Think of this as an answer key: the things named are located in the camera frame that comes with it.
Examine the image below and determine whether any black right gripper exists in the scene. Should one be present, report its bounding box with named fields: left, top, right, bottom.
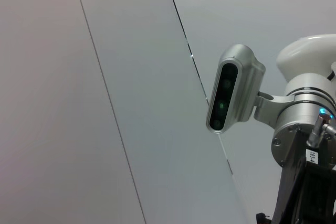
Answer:
left=272, top=140, right=336, bottom=224

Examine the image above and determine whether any right gripper connector cable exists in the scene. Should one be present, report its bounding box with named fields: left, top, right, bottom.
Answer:
left=306, top=111, right=336, bottom=147

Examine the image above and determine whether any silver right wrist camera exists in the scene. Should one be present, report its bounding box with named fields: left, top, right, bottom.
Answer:
left=205, top=44, right=266, bottom=134

